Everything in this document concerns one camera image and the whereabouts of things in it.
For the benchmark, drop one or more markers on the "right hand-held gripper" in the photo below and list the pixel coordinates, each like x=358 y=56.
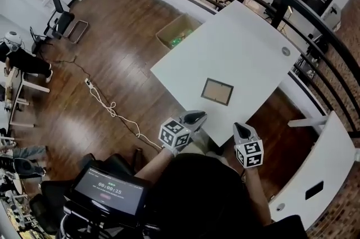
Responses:
x=249 y=152

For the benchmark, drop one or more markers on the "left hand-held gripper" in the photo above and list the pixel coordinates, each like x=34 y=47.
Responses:
x=175 y=135

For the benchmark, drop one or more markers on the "black picture frame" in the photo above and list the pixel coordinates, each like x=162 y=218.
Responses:
x=217 y=90

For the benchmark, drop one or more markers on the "person's right forearm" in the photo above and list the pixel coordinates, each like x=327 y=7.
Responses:
x=258 y=198

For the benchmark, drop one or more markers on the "person's left forearm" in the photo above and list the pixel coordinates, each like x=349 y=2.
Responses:
x=153 y=164

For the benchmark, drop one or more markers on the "person's khaki trouser legs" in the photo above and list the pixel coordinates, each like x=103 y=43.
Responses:
x=201 y=142

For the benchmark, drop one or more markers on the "person's black shirt torso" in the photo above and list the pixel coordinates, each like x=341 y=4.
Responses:
x=202 y=198

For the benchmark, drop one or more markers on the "white side desk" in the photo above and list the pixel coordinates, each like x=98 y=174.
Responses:
x=315 y=164

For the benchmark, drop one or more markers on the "round grey desk grommet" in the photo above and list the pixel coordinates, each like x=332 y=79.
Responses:
x=280 y=207

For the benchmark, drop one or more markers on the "open cardboard box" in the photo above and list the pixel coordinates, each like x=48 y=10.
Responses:
x=177 y=31

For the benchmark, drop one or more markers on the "round grey table grommet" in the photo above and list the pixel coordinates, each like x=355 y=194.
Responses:
x=286 y=50

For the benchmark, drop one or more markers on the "white power strip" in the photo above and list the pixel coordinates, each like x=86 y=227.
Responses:
x=89 y=82

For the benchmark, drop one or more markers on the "black screen with timer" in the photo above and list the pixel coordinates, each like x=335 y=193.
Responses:
x=109 y=191

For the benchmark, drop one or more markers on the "black metal railing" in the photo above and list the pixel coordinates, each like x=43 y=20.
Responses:
x=306 y=10

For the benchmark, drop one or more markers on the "black office chair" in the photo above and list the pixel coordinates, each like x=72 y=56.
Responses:
x=60 y=20

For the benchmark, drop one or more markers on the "white wooden-top desk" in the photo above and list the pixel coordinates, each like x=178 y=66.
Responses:
x=19 y=97

